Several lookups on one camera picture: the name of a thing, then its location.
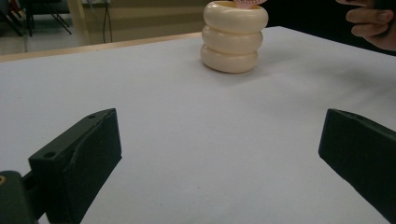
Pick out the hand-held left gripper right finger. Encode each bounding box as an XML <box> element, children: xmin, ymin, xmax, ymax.
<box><xmin>318</xmin><ymin>107</ymin><xmax>396</xmax><ymax>224</ymax></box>

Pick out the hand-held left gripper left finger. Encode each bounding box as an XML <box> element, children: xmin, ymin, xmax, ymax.
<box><xmin>28</xmin><ymin>107</ymin><xmax>123</xmax><ymax>224</ymax></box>

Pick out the cream ribbed cup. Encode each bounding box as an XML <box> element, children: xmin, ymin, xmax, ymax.
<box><xmin>199</xmin><ymin>0</ymin><xmax>270</xmax><ymax>75</ymax></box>

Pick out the pink hairbrush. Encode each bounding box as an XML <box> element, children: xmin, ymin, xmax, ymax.
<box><xmin>233</xmin><ymin>0</ymin><xmax>269</xmax><ymax>7</ymax></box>

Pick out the wooden table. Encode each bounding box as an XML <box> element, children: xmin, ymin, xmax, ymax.
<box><xmin>0</xmin><ymin>31</ymin><xmax>204</xmax><ymax>63</ymax></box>

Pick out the black metal stand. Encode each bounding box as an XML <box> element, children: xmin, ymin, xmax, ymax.
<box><xmin>0</xmin><ymin>0</ymin><xmax>73</xmax><ymax>37</ymax></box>

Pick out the hanging black cable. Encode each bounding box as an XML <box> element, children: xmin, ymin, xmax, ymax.
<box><xmin>102</xmin><ymin>0</ymin><xmax>114</xmax><ymax>44</ymax></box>

